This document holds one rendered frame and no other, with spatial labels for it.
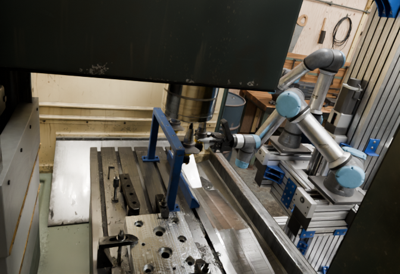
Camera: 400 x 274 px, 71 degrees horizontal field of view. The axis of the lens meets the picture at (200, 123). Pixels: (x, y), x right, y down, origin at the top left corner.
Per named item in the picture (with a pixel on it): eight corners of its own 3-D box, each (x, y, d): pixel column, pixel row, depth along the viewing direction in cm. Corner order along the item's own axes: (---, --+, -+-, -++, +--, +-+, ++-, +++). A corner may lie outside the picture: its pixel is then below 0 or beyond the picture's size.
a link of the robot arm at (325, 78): (292, 125, 196) (319, 46, 175) (307, 124, 204) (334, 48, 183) (306, 133, 187) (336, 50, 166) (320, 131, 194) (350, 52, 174)
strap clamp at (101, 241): (134, 255, 104) (138, 223, 98) (136, 262, 101) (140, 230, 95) (96, 261, 99) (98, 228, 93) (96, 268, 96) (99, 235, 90)
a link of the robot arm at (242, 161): (251, 163, 161) (256, 146, 157) (245, 171, 152) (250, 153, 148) (238, 158, 164) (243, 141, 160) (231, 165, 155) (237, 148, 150)
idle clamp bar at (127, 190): (127, 184, 142) (129, 173, 139) (140, 219, 121) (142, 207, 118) (118, 185, 139) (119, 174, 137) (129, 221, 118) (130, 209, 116)
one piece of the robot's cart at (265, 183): (296, 178, 213) (299, 168, 210) (303, 187, 204) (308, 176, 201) (253, 178, 202) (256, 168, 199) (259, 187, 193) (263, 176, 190)
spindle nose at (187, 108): (153, 102, 88) (158, 64, 83) (199, 103, 95) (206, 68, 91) (171, 124, 75) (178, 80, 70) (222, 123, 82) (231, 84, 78)
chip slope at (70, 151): (184, 167, 219) (190, 137, 209) (220, 234, 160) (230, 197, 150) (56, 171, 185) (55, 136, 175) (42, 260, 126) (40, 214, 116)
